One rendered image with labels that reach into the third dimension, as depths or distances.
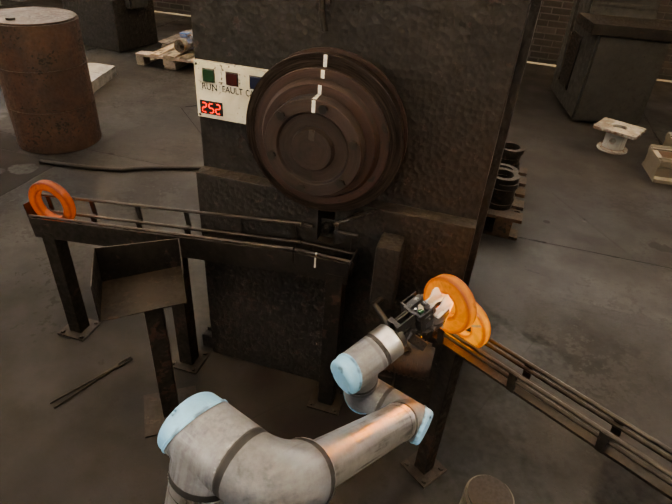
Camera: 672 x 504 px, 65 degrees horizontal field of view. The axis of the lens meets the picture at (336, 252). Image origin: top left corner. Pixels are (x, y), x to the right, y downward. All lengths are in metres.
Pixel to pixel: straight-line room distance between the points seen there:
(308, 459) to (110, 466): 1.36
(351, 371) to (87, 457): 1.22
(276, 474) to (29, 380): 1.81
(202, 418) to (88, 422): 1.44
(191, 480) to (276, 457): 0.14
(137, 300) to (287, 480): 1.09
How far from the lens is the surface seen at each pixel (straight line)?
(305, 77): 1.49
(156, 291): 1.81
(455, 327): 1.43
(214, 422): 0.86
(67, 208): 2.26
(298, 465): 0.84
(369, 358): 1.25
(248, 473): 0.82
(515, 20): 1.54
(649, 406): 2.66
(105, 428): 2.25
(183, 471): 0.90
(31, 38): 4.12
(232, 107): 1.79
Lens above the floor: 1.71
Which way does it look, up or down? 34 degrees down
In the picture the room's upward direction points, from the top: 4 degrees clockwise
